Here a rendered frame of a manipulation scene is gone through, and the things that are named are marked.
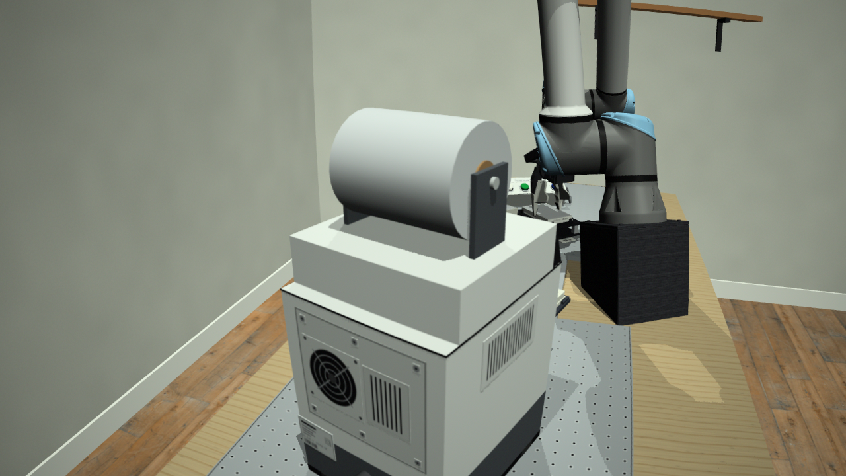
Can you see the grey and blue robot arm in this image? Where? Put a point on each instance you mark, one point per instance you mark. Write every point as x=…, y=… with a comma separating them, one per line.
x=578, y=138

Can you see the white horizontal roll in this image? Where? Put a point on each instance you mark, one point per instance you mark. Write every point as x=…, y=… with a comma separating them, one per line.
x=413, y=167

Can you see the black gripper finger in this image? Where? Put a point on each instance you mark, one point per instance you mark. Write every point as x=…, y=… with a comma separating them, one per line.
x=560, y=194
x=538, y=190

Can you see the grey button panel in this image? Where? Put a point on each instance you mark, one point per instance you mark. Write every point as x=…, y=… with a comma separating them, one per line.
x=520, y=194

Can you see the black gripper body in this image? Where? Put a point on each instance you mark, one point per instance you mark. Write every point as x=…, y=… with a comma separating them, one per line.
x=557, y=179

